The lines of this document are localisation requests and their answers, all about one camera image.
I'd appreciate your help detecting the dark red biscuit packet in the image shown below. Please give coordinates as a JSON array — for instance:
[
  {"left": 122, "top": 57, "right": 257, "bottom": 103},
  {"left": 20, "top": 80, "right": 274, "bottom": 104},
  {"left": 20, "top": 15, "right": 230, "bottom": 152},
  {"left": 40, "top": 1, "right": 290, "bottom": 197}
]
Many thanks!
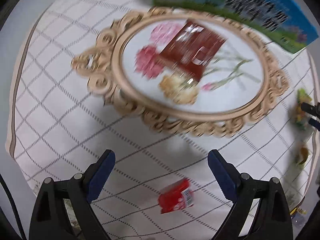
[{"left": 157, "top": 19, "right": 226, "bottom": 82}]

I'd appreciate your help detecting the colourful candy bag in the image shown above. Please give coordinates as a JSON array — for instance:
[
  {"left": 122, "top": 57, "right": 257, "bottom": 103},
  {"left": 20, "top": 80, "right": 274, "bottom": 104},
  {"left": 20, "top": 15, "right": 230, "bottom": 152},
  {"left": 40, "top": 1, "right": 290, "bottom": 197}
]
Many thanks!
[{"left": 291, "top": 88, "right": 315, "bottom": 131}]

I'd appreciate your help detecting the small red snack packet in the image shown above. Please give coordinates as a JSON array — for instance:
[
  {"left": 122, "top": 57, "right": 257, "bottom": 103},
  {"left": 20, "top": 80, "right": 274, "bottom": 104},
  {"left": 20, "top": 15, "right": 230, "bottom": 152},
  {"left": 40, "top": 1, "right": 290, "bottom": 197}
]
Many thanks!
[{"left": 158, "top": 178, "right": 194, "bottom": 214}]

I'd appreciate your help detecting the cardboard milk carton box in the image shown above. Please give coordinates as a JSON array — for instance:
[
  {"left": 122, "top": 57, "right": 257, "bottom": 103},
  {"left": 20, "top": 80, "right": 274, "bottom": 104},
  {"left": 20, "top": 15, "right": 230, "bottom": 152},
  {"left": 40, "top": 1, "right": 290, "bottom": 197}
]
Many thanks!
[{"left": 153, "top": 0, "right": 319, "bottom": 53}]

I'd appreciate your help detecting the patterned table mat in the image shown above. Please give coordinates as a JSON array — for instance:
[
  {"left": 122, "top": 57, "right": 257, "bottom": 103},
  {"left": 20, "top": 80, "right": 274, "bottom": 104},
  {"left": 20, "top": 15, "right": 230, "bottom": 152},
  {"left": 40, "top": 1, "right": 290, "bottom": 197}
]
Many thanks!
[{"left": 6, "top": 0, "right": 319, "bottom": 239}]

